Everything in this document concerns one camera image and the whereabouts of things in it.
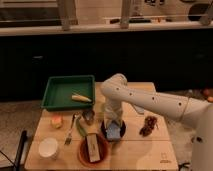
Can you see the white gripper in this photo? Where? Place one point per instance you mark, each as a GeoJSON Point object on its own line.
{"type": "Point", "coordinates": [113, 115]}

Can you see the dark purple bowl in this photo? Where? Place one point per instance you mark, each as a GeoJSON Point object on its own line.
{"type": "Point", "coordinates": [122, 130]}

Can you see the blue sponge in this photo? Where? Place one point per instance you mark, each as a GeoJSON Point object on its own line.
{"type": "Point", "coordinates": [113, 132]}

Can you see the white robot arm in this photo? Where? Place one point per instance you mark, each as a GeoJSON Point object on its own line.
{"type": "Point", "coordinates": [195, 113]}

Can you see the green pepper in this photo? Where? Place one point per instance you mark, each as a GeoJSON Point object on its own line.
{"type": "Point", "coordinates": [80, 128]}

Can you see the brown round plate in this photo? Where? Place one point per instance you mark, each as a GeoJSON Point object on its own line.
{"type": "Point", "coordinates": [83, 155]}

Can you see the bunch of dark grapes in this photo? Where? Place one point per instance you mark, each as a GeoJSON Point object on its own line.
{"type": "Point", "coordinates": [149, 124]}

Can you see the corn cob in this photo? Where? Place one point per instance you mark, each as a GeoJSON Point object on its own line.
{"type": "Point", "coordinates": [80, 98]}

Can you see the wooden block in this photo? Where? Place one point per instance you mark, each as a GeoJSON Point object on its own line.
{"type": "Point", "coordinates": [93, 148]}

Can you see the silver fork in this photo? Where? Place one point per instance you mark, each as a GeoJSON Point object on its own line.
{"type": "Point", "coordinates": [69, 134]}

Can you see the orange yellow toy fruit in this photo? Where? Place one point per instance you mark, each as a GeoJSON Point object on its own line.
{"type": "Point", "coordinates": [57, 121]}

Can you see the green plastic tray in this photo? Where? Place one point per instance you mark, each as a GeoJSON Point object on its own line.
{"type": "Point", "coordinates": [60, 89]}

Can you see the white cup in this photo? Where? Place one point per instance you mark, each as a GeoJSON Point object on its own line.
{"type": "Point", "coordinates": [48, 148]}

